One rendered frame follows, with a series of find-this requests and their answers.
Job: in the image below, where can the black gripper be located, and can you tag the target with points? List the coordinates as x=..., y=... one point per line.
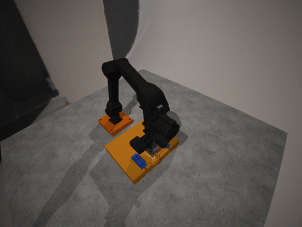
x=142, y=143

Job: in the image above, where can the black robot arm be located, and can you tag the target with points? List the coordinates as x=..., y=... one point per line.
x=148, y=95

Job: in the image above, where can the orange rectangular deck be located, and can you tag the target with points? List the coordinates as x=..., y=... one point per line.
x=132, y=163

